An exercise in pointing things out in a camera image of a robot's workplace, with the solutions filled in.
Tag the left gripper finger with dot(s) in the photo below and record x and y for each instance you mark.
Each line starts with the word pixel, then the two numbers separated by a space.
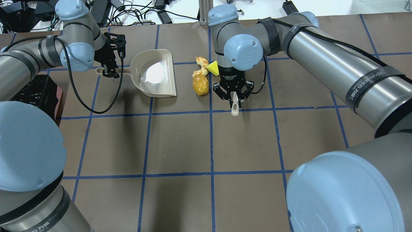
pixel 109 73

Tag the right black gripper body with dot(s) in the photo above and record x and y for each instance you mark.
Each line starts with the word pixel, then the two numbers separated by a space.
pixel 231 77

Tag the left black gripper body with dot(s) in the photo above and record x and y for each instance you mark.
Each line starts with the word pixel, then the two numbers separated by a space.
pixel 107 57

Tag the beige hand brush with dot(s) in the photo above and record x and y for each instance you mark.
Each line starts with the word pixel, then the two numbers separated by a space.
pixel 235 104

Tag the yellow green sponge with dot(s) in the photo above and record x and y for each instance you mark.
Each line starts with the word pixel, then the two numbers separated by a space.
pixel 213 68

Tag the toy croissant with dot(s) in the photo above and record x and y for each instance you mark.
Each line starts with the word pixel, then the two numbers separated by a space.
pixel 203 63

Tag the yellow toy potato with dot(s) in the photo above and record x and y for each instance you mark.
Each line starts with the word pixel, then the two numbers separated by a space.
pixel 200 84

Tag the beige plastic dustpan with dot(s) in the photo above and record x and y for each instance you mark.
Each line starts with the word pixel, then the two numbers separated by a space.
pixel 152 72

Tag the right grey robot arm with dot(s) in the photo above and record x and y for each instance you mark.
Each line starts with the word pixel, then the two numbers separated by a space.
pixel 250 158

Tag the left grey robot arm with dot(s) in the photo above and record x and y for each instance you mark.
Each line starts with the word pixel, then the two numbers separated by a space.
pixel 33 156

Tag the black lined trash bin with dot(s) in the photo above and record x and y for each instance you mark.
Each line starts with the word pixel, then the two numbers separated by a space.
pixel 42 92

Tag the black power adapter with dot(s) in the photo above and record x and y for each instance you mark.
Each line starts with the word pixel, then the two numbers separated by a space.
pixel 164 17

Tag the aluminium frame post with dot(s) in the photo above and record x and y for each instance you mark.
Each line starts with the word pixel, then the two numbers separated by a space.
pixel 204 7

